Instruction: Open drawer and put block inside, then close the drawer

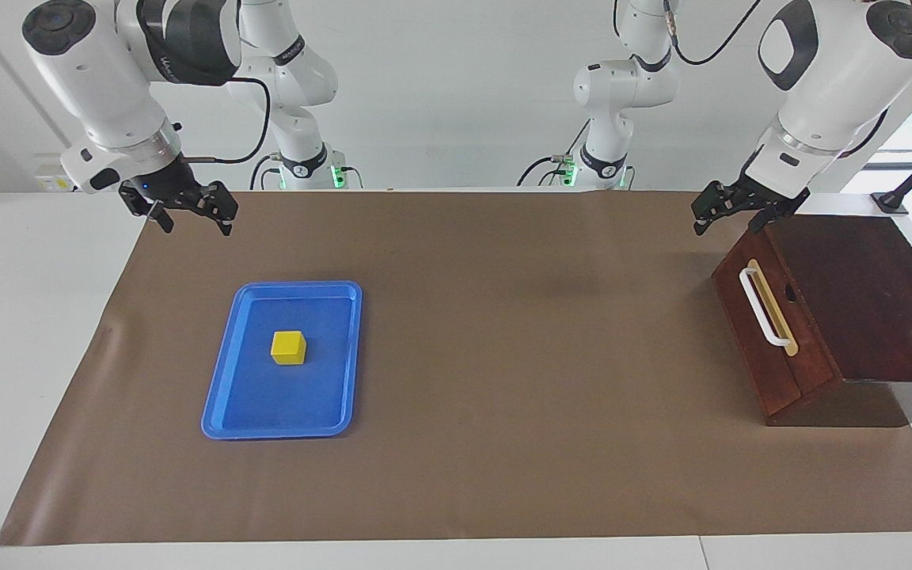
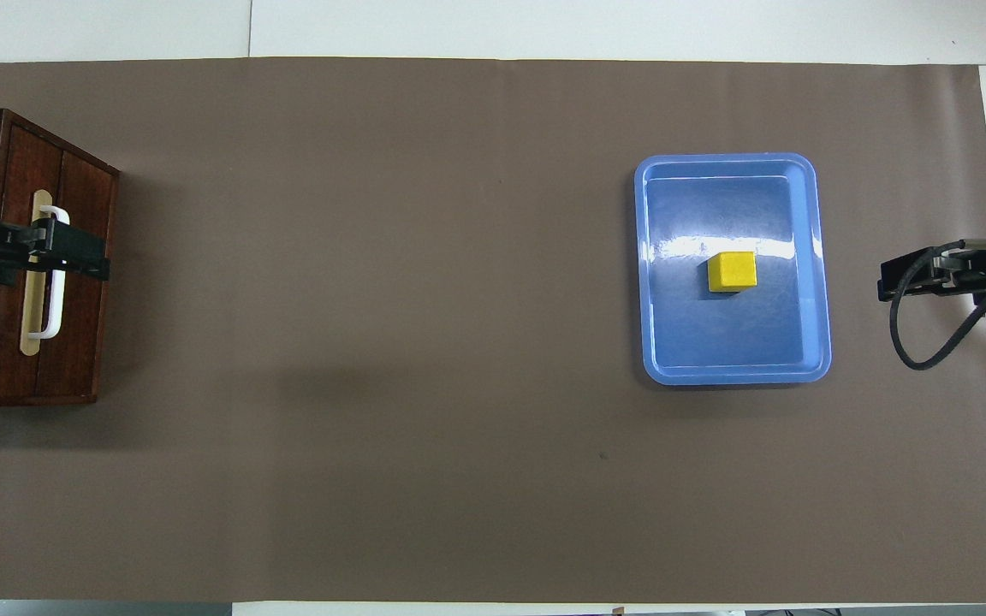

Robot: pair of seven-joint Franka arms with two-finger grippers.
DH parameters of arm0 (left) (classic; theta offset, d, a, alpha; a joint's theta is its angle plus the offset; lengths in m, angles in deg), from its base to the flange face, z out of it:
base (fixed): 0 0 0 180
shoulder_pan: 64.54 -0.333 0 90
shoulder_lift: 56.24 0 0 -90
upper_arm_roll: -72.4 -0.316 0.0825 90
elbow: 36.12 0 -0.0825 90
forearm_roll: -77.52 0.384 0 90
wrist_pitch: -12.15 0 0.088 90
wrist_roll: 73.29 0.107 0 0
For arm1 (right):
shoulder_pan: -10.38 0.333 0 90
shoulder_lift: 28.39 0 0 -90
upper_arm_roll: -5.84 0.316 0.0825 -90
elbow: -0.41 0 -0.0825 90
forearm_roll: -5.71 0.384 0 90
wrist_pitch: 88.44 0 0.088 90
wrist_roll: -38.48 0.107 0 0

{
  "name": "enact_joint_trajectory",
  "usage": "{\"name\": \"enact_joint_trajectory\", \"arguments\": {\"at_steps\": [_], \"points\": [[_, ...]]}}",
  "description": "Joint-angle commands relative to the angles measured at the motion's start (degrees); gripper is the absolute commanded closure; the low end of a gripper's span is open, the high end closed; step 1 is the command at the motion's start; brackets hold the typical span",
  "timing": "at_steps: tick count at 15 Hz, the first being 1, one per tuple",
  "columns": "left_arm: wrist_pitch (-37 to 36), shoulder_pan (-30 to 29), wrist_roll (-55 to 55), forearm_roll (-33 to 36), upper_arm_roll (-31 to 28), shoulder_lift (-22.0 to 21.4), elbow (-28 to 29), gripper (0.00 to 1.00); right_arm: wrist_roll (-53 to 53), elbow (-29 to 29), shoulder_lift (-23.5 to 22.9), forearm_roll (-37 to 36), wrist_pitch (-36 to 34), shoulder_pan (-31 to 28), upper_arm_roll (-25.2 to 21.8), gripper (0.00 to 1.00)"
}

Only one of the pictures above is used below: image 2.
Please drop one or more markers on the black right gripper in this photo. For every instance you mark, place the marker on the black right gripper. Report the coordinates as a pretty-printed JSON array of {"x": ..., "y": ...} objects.
[{"x": 972, "y": 261}]

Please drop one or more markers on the wooden drawer light interior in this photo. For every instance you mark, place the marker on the wooden drawer light interior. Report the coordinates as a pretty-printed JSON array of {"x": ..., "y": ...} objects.
[{"x": 82, "y": 342}]

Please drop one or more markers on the yellow cube block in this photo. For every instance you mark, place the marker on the yellow cube block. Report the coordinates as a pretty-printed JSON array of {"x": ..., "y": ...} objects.
[{"x": 733, "y": 270}]

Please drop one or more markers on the blue plastic tray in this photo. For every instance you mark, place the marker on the blue plastic tray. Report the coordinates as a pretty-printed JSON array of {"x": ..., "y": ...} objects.
[{"x": 715, "y": 342}]

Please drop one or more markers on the brown table mat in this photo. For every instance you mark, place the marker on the brown table mat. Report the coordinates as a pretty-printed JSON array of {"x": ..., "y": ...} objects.
[{"x": 416, "y": 299}]

